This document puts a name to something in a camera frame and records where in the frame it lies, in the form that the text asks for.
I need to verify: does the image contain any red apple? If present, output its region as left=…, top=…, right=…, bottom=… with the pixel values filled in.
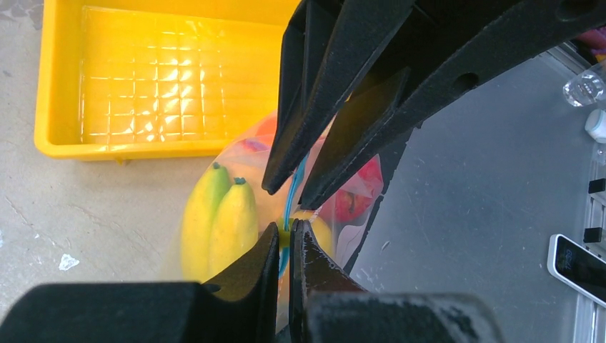
left=320, top=155, right=384, bottom=224

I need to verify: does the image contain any clear zip top bag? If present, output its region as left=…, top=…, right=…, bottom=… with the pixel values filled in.
left=165, top=109, right=385, bottom=332

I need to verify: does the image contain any white bottle cap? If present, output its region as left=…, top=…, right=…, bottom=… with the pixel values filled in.
left=585, top=109, right=606, bottom=144

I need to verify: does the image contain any aluminium rail frame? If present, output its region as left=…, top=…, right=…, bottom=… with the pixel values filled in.
left=543, top=43, right=605, bottom=342

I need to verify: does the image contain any yellow plastic tray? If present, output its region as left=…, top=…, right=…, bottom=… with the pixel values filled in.
left=34, top=1, right=297, bottom=161

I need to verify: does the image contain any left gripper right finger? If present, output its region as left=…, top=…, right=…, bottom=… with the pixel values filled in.
left=289, top=219, right=505, bottom=342

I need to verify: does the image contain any orange fruit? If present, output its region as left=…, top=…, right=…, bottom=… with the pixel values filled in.
left=254, top=114, right=277, bottom=148

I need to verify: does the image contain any clear plastic bottle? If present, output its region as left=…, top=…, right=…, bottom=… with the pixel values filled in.
left=562, top=60, right=605, bottom=107

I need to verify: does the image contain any white smartphone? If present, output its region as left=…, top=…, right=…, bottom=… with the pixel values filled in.
left=547, top=234, right=605, bottom=307

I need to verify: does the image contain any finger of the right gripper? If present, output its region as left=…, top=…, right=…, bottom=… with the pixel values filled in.
left=262, top=1, right=414, bottom=194
left=299, top=1, right=605, bottom=209

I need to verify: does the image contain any yellow banana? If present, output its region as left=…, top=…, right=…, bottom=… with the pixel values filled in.
left=180, top=162, right=258, bottom=282

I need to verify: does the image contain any yellow lemon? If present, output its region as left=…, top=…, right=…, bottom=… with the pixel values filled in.
left=275, top=210, right=335, bottom=259

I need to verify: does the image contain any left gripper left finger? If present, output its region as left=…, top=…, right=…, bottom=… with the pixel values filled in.
left=1, top=224, right=279, bottom=342

